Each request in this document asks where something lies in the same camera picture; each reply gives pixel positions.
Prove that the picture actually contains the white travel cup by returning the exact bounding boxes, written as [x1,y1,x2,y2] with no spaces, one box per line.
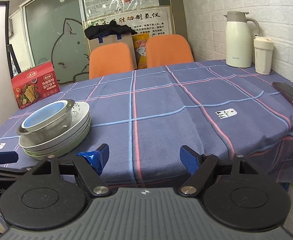
[253,36,274,75]

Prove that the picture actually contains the light green plate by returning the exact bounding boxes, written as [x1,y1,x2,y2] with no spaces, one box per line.
[23,123,91,160]

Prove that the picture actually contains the white plate flower swirl pattern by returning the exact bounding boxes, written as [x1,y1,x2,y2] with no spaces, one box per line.
[18,102,91,152]

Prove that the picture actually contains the translucent blue plastic bowl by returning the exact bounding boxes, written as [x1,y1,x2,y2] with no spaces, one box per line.
[21,100,67,129]

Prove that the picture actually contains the left orange chair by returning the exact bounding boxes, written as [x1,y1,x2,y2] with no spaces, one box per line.
[89,42,134,79]

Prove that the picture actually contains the right orange chair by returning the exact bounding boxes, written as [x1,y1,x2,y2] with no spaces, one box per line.
[145,34,194,68]

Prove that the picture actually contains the red cracker box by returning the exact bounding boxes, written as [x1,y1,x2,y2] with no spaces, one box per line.
[11,61,60,109]

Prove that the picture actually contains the white thermos jug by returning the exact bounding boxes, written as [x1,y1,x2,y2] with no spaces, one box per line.
[224,11,260,68]

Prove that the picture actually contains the framed chinese text poster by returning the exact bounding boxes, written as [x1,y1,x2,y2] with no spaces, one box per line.
[82,4,176,55]

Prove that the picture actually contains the dark smartphone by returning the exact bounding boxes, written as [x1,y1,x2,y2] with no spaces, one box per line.
[272,82,293,106]

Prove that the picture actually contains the black easel stand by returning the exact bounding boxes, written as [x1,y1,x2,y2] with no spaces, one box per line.
[7,44,22,79]

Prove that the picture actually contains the white ceramic bowl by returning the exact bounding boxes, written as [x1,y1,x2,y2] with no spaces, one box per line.
[21,99,75,132]

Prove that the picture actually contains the black cloth on bag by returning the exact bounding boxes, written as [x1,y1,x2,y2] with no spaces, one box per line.
[84,20,137,40]

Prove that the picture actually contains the stainless steel bowl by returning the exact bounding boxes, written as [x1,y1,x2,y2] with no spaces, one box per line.
[17,109,72,144]

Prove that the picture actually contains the frosted glass panel with drawing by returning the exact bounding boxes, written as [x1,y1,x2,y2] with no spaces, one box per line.
[22,0,89,85]

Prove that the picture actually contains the orange chair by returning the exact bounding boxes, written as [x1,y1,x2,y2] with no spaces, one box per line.
[89,42,134,79]
[145,34,194,68]

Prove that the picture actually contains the yellow snack bag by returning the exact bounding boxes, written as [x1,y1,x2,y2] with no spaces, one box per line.
[132,33,150,69]

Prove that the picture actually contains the white tablecloth label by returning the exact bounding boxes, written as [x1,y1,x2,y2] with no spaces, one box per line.
[215,108,237,119]

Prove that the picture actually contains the blue plaid tablecloth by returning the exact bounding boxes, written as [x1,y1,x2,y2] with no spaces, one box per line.
[0,60,293,184]

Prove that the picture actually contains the brown paper bag blue handles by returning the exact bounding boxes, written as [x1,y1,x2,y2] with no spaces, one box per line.
[88,34,137,69]

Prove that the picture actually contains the white plate brown floral rim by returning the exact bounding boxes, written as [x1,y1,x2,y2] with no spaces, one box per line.
[18,115,91,152]

